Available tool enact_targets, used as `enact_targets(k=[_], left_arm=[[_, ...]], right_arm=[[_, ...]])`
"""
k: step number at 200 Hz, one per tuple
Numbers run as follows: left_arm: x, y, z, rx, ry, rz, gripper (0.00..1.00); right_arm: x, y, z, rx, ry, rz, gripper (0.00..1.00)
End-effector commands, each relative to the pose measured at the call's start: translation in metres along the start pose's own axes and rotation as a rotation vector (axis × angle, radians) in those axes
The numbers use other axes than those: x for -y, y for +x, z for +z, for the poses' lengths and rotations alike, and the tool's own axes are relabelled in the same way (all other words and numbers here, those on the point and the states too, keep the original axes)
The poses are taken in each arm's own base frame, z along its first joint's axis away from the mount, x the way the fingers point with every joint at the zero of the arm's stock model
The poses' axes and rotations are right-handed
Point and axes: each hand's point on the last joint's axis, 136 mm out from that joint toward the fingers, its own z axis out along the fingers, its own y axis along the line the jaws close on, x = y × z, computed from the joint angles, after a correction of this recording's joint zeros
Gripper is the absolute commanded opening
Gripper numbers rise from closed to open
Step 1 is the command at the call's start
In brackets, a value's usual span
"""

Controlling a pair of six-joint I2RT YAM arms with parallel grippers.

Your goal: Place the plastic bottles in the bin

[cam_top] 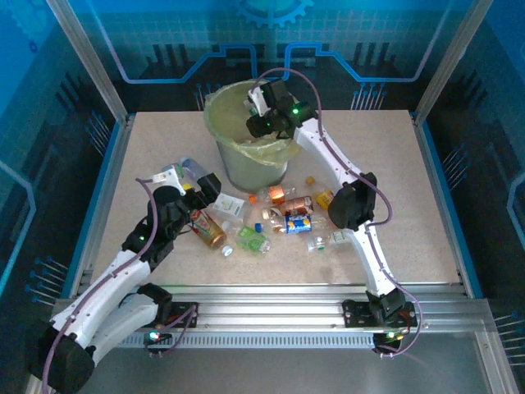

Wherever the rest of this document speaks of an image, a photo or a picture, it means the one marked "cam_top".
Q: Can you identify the clear bottle pale blue label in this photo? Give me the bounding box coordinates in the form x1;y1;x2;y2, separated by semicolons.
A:
179;157;210;181

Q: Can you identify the clear bottle white green label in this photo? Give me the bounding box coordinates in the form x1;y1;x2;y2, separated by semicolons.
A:
211;192;252;222

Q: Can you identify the brown tea bottle red label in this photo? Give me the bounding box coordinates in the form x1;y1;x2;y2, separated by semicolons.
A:
189;208;235;259

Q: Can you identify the green plastic bottle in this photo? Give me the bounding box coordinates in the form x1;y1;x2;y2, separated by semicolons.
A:
221;220;272;255

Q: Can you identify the orange cap bottle orange label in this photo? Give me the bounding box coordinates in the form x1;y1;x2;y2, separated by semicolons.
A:
249;185;299;206

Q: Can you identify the bottle with copper label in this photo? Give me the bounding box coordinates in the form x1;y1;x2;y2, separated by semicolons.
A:
262;195;316;221

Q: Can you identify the blue label cola bottle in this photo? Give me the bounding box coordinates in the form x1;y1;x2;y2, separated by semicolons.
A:
253;213;331;236

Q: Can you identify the orange juice bottle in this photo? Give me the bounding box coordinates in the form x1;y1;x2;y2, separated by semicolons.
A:
305;176;336;211

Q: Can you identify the clear bottle green print label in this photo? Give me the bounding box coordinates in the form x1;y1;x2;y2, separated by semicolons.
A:
307;228;358;254

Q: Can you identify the yellow plastic bin bag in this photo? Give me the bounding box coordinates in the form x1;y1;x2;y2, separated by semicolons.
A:
203;80;304;167

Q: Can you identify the grey metal bin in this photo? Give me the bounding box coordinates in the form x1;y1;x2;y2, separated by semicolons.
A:
215;139;288;194

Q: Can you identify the small lit circuit board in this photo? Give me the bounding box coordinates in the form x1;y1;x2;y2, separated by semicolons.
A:
143;328;173;350
372;329;411;348

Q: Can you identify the slotted metal strip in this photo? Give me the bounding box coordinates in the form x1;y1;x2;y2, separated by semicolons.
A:
110;331;381;350

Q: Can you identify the aluminium table side rail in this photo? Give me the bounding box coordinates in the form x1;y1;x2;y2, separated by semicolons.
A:
411;109;486;300
61;113;136;299

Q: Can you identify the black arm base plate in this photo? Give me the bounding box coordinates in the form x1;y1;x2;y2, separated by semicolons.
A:
342;298;418;329
163;300;200;329

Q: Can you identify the aluminium extrusion rail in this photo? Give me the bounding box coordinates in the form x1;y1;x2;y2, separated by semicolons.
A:
52;282;493;333

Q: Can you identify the aluminium frame post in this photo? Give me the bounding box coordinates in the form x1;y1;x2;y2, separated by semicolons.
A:
412;0;495;120
44;0;132;124

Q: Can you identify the steel base plate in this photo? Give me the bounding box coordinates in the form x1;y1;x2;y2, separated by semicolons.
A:
52;348;493;394

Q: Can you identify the aluminium lower frame beam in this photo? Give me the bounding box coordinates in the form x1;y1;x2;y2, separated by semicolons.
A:
471;330;520;394

